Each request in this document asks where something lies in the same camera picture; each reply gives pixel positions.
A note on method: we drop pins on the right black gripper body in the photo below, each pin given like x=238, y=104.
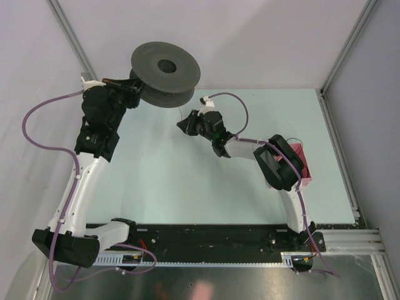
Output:
x=201, y=129

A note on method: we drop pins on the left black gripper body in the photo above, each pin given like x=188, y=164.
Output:
x=129, y=97

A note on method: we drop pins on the black cable spool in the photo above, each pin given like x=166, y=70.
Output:
x=169, y=74

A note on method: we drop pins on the pink plastic box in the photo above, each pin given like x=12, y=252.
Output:
x=286, y=172

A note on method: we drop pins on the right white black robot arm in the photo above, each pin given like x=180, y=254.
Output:
x=226, y=144

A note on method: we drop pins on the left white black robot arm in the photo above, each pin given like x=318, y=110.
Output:
x=67, y=239

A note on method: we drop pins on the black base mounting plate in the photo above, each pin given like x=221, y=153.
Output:
x=217, y=239

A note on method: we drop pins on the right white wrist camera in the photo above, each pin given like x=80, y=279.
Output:
x=207, y=105

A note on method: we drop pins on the left aluminium frame post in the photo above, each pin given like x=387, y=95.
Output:
x=72, y=39

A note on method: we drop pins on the aluminium frame post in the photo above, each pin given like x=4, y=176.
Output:
x=72, y=39
x=355, y=34

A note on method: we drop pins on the right aluminium frame post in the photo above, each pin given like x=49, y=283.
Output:
x=355, y=34

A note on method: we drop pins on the grey slotted cable duct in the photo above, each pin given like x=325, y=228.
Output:
x=258, y=260

